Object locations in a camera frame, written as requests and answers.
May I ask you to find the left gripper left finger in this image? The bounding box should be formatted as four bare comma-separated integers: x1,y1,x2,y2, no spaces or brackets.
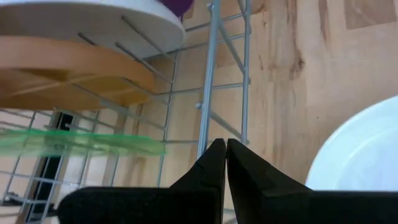
57,138,226,224

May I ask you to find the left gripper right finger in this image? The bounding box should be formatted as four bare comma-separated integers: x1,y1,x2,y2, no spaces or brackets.
226,138,398,224

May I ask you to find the translucent green plate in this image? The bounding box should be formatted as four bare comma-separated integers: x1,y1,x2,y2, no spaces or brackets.
0,129,166,157

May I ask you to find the large white plate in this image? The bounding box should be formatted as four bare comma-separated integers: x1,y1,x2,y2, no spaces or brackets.
305,95,398,192

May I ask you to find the orange plate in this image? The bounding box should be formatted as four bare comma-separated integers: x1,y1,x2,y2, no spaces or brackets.
0,35,156,110

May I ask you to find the purple plate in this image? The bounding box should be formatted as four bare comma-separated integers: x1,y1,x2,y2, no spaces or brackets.
157,0,195,18

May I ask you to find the grey wire dish rack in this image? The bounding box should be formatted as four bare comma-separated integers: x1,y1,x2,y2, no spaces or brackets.
0,0,252,224

